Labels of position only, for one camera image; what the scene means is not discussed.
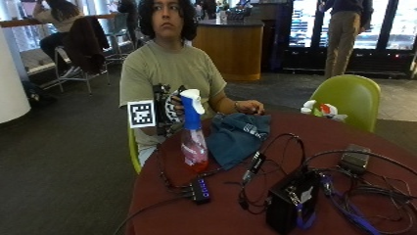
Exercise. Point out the black hub with blue lights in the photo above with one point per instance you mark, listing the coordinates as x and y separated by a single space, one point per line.
201 191

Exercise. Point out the the person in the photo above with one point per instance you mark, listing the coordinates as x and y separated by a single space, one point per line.
169 65

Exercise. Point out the round wooden counter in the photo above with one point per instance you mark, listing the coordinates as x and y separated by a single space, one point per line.
229 52

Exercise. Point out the green plastic chair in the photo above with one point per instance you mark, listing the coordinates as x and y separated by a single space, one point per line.
133 151
351 98

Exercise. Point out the white marker cube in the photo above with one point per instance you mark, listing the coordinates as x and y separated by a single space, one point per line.
141 114

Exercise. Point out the black box computer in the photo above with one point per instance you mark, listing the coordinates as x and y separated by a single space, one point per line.
287 204

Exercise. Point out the metal chair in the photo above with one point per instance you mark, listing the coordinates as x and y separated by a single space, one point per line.
82 76

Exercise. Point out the spray bottle with blue head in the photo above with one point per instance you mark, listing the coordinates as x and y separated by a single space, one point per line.
193 147

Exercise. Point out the dark bag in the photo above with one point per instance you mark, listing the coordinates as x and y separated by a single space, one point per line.
32 91

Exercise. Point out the metal stool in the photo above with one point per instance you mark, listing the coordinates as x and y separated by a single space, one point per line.
117 36

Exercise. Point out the wooden bar top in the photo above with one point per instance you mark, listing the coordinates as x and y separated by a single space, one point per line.
25 22

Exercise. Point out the white and red spray bottle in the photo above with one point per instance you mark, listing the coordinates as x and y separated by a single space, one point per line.
325 111

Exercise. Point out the grey power brick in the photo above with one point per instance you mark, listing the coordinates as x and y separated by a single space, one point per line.
354 159

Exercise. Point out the blue cloth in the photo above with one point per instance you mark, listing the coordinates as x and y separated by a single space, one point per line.
234 140

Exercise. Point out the dark jacket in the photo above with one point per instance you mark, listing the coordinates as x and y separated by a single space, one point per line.
86 45

